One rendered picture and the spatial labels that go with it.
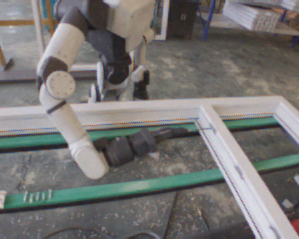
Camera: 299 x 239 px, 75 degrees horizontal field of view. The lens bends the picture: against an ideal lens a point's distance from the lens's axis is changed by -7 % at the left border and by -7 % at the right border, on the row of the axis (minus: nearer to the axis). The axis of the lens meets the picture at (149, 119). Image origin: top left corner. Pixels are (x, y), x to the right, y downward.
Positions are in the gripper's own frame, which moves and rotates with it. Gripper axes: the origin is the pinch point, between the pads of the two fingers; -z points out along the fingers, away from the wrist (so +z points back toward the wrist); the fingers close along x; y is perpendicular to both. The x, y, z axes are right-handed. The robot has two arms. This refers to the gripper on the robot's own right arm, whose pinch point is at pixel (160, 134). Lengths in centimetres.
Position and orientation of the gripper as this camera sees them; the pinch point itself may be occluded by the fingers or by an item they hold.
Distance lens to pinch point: 69.3
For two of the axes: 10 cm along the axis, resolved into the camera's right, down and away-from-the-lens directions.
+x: 2.5, 2.9, -9.3
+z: -9.1, 3.9, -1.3
